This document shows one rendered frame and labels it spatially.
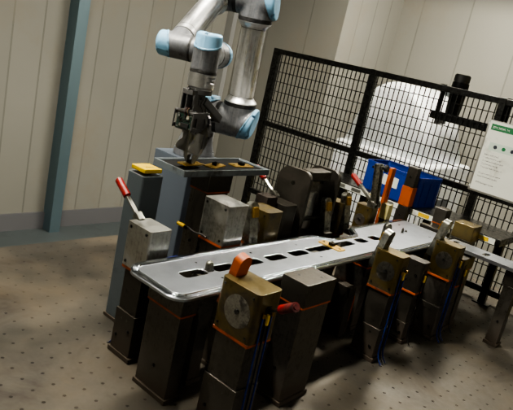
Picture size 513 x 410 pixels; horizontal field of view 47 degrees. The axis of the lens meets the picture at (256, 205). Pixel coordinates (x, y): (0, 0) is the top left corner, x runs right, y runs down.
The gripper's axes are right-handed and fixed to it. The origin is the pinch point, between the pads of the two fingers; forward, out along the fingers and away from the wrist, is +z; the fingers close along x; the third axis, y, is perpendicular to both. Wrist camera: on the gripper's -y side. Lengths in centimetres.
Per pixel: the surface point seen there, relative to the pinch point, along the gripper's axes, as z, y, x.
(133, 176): 5.7, 17.9, -4.7
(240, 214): 10.1, 1.0, 21.0
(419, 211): 17, -109, 39
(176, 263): 18.6, 27.7, 22.6
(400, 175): 5, -113, 25
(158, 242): 15.3, 28.2, 16.5
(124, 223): 19.5, 17.9, -5.1
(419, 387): 49, -28, 75
